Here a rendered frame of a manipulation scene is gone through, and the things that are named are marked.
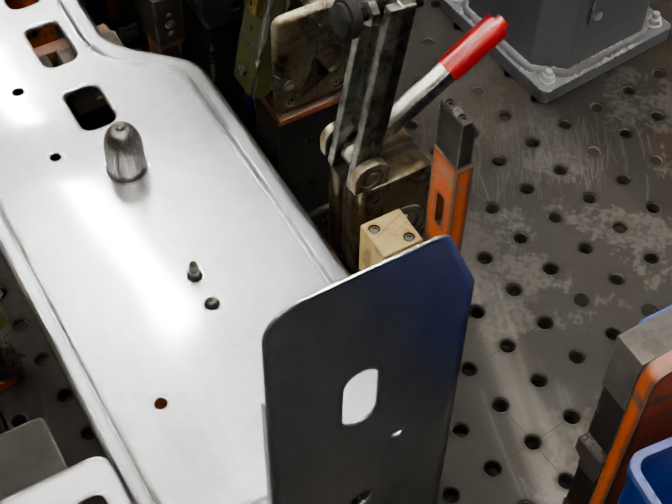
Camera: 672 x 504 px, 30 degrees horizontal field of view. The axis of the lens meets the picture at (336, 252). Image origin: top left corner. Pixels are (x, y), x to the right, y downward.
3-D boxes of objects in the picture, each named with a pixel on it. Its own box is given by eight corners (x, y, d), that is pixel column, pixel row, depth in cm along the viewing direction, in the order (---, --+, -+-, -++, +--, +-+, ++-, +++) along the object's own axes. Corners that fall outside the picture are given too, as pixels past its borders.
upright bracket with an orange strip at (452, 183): (398, 460, 120) (438, 98, 80) (410, 454, 121) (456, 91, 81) (414, 484, 119) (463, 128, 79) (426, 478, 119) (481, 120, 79)
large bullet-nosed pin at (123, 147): (104, 173, 104) (92, 119, 99) (139, 159, 105) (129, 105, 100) (119, 199, 103) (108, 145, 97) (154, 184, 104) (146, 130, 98)
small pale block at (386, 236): (348, 458, 120) (358, 224, 91) (379, 442, 121) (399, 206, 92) (366, 488, 118) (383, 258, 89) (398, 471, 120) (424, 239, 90)
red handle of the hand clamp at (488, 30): (326, 138, 96) (482, -5, 93) (339, 149, 98) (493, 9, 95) (353, 175, 94) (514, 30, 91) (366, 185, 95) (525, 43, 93)
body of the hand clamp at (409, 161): (322, 377, 126) (324, 143, 98) (381, 349, 128) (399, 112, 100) (352, 422, 123) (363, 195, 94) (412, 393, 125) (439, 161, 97)
